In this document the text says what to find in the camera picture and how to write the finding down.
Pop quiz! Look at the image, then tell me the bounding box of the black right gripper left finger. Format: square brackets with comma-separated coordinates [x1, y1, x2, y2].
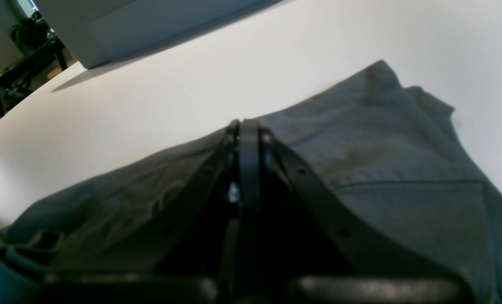
[40, 120, 259, 304]

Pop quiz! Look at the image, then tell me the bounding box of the black frame in background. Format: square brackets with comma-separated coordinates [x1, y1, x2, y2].
[0, 11, 68, 117]

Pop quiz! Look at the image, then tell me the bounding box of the grey T-shirt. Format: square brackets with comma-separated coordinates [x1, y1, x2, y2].
[0, 60, 502, 304]

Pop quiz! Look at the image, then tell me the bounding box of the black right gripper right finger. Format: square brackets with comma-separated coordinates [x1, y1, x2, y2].
[259, 127, 473, 304]

